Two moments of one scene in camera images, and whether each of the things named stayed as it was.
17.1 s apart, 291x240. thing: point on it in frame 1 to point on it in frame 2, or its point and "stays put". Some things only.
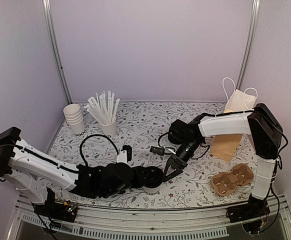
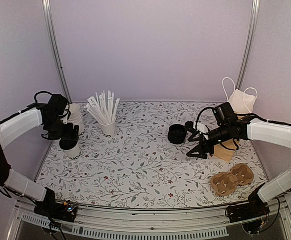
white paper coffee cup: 153,190 to 73,154
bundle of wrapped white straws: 103,108 stays put
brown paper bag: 224,146 stays put
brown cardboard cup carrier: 225,184 stays put
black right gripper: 170,162 to 203,143
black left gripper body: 136,183 to 59,131
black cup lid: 153,177 to 67,143
